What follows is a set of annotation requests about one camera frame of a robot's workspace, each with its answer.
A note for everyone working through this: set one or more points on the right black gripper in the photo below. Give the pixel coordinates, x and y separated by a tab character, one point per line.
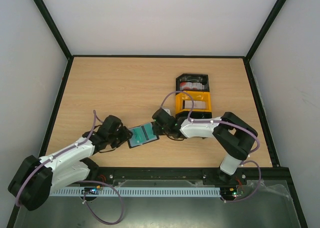
155	125

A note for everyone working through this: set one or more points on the yellow bin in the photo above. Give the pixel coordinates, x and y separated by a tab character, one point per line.
192	95

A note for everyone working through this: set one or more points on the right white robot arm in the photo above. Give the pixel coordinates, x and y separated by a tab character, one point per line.
236	137

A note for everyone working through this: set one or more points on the black bin with teal cards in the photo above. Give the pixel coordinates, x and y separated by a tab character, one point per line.
195	115

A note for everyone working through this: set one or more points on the black aluminium frame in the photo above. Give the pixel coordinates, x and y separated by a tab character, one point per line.
277	169

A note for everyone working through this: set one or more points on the black leather card holder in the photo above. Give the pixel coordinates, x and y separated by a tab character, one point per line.
146	142

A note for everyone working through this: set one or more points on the white patterned card stack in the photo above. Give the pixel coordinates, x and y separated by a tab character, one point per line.
197	104

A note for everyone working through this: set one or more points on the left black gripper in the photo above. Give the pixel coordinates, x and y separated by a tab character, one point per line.
125	136

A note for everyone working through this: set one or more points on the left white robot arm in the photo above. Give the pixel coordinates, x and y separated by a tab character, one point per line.
38	177

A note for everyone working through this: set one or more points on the black bin with red cards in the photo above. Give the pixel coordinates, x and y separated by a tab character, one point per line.
194	78

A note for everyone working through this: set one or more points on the red dotted card stack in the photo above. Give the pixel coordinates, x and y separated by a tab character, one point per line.
191	86

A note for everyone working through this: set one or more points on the teal card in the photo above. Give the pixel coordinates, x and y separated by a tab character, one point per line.
148	132
138	137

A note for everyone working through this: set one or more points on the light blue cable duct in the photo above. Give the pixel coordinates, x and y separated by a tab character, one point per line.
198	192

